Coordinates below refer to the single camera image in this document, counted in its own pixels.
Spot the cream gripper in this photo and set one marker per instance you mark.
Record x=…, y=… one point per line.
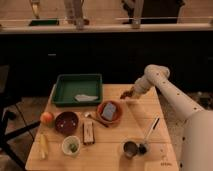
x=134, y=94

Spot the dark red grape bunch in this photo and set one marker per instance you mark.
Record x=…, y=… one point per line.
x=126, y=94

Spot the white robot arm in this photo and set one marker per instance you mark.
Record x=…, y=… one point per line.
x=197, y=142

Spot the green plastic tray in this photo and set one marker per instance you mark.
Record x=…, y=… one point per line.
x=68, y=86

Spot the white cloth in tray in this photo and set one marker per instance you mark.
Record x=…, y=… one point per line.
x=84, y=98

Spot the orange terracotta bowl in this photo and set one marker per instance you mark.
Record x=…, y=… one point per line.
x=117, y=115

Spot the blue sponge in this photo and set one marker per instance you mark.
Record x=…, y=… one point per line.
x=108, y=111

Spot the small metal cup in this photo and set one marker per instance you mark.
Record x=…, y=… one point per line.
x=130, y=149

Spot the brown rectangular block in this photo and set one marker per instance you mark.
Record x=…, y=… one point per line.
x=88, y=133

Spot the dark brown bowl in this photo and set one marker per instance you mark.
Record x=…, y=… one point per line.
x=66, y=123

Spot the white cup with greens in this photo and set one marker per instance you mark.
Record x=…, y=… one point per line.
x=71, y=146

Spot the red orange apple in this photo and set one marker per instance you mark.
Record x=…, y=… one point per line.
x=47, y=118

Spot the yellow banana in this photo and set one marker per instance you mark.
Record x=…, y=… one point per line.
x=43, y=146

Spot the green item on counter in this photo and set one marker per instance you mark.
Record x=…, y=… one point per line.
x=53, y=22

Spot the wooden handled spoon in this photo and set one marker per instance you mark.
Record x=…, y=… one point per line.
x=89, y=115

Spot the white handled black brush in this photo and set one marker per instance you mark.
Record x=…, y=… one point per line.
x=143, y=146

